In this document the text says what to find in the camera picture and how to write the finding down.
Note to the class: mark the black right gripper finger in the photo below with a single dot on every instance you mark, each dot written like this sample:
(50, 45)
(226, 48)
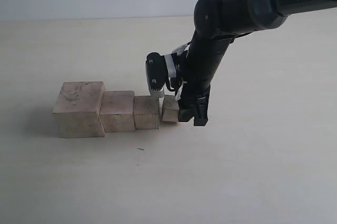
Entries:
(186, 114)
(200, 115)

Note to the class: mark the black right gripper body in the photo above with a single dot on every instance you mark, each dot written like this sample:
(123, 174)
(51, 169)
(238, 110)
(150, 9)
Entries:
(198, 69)

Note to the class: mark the smallest wooden cube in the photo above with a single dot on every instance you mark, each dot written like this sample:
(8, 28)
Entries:
(170, 109)

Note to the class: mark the third largest wooden cube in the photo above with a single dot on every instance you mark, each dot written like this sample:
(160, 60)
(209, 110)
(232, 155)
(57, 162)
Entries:
(146, 112)

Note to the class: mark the second largest wooden cube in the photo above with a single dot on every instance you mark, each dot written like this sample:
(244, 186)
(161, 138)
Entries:
(117, 111)

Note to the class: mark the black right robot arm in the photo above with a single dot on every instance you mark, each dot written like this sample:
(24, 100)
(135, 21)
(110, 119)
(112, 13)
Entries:
(217, 24)

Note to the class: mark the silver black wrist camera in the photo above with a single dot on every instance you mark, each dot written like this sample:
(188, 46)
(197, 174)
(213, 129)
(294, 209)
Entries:
(163, 70)

